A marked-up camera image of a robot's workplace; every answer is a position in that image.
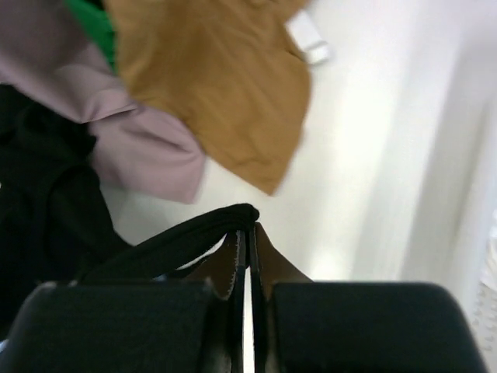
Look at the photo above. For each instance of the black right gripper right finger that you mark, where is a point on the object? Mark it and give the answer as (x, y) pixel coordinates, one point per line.
(301, 325)

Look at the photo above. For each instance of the mauve pink tank top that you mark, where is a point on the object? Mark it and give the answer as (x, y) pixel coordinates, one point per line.
(46, 55)

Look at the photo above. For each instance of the grey white clothes rack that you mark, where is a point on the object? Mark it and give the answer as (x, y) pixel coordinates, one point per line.
(307, 38)

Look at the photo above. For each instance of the mustard brown tank top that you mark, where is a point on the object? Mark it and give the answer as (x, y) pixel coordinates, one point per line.
(229, 70)

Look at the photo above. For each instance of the black tank top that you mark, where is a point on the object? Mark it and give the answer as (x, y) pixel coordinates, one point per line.
(55, 224)

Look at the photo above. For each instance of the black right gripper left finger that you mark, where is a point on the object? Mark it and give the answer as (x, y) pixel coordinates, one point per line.
(189, 325)

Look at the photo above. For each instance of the green tank top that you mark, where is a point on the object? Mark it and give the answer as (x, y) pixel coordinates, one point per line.
(94, 20)

